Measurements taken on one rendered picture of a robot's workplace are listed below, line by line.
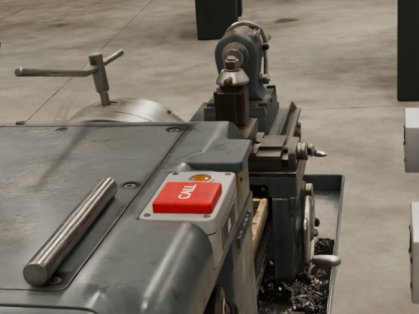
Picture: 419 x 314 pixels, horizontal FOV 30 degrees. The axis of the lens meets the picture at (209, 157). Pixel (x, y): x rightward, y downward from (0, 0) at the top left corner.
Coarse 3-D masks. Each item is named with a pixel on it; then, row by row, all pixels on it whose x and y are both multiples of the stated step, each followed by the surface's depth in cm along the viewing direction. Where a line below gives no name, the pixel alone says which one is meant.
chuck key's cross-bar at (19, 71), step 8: (112, 56) 129; (104, 64) 126; (16, 72) 102; (24, 72) 103; (32, 72) 105; (40, 72) 107; (48, 72) 109; (56, 72) 111; (64, 72) 113; (72, 72) 116; (80, 72) 118; (88, 72) 120
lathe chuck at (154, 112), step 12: (84, 108) 130; (96, 108) 125; (108, 108) 124; (120, 108) 124; (132, 108) 124; (144, 108) 125; (156, 108) 127; (168, 108) 129; (156, 120) 123; (168, 120) 125
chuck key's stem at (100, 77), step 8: (88, 56) 124; (96, 56) 123; (96, 64) 124; (96, 72) 124; (104, 72) 125; (96, 80) 125; (104, 80) 125; (96, 88) 125; (104, 88) 125; (104, 96) 126; (104, 104) 126
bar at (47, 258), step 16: (96, 192) 78; (112, 192) 80; (80, 208) 74; (96, 208) 76; (64, 224) 70; (80, 224) 72; (48, 240) 68; (64, 240) 68; (48, 256) 65; (64, 256) 67; (32, 272) 64; (48, 272) 64
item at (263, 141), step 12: (264, 132) 197; (264, 144) 188; (276, 144) 187; (288, 144) 194; (252, 156) 182; (264, 156) 182; (276, 156) 181; (288, 156) 183; (252, 168) 184; (264, 168) 183; (276, 168) 183
